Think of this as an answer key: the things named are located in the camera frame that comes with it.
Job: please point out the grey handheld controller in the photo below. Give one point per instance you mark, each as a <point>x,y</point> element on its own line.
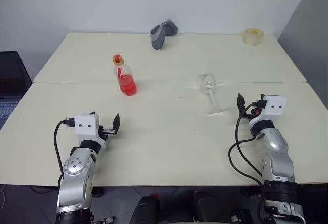
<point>159,38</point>

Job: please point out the dark laptop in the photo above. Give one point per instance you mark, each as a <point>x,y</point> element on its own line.
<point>11,80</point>

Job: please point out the clear wine glass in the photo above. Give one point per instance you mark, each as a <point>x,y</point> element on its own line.
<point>206,81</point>

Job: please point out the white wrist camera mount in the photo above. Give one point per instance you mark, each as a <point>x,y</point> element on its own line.
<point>87,129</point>
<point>276,107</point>

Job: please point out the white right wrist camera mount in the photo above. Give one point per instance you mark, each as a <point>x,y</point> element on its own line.
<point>276,107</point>

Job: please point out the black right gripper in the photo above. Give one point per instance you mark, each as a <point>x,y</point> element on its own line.
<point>253,115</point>

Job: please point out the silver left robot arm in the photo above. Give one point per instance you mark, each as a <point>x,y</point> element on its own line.
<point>77,167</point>

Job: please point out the clear tape roll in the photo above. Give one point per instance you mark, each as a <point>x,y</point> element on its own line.
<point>253,38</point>

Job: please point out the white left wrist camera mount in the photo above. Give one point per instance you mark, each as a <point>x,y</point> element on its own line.
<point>87,129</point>

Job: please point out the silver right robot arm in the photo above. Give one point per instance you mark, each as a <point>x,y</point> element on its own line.
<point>278,154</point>

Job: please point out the dark rounded shape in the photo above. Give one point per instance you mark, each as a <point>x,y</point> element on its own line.
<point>146,210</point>
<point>208,207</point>

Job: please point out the bottle with red liquid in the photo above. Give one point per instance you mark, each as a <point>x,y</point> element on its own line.
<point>127,84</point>

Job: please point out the black table leg foot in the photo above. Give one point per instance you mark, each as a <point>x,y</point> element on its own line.
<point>98,192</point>

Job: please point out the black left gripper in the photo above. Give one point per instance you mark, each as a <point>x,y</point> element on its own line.
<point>103,132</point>

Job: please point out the yellow and red bottle cap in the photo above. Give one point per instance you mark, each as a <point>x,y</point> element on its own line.
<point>118,59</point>

